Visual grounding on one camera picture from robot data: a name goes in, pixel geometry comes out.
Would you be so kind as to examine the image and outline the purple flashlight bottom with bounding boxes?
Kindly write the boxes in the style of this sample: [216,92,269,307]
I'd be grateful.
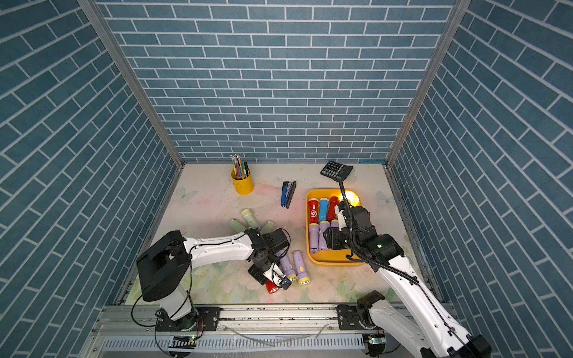
[308,223,319,254]

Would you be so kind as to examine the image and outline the purple flashlight slanted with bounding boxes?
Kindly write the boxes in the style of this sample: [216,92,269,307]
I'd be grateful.
[319,220,330,251]

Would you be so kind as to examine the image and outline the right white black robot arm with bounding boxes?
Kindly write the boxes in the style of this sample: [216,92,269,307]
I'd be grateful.
[323,198,492,357]

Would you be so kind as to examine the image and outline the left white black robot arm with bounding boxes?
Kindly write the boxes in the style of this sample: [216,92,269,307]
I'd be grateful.
[137,228,292,332]

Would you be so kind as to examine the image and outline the yellow plastic storage tray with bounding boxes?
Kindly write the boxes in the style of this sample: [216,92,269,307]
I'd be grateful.
[305,187,362,267]

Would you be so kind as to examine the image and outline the green flashlight slanted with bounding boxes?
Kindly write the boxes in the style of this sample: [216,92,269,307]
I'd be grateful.
[261,220,275,234]

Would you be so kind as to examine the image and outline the black calculator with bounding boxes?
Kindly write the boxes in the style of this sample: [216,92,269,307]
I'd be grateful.
[320,161,354,182]

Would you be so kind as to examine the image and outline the yellow pen cup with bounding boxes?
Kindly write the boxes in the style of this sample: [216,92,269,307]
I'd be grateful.
[231,171,255,195]

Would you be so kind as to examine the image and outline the blue black stapler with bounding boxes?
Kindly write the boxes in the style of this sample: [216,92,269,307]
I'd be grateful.
[281,180,297,209]

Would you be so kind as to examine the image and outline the pens in cup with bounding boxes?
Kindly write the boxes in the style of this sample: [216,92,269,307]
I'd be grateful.
[231,154,250,180]

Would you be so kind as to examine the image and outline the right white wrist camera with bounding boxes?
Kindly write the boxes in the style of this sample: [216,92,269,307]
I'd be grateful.
[337,209,349,231]

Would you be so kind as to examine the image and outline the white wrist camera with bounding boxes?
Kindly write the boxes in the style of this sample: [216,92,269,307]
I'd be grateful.
[337,209,349,231]
[264,263,286,288]

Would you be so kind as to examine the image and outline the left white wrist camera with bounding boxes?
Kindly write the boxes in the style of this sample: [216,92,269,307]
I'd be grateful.
[264,263,286,288]

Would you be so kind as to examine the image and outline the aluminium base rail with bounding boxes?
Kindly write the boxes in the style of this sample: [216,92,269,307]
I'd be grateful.
[78,302,475,358]

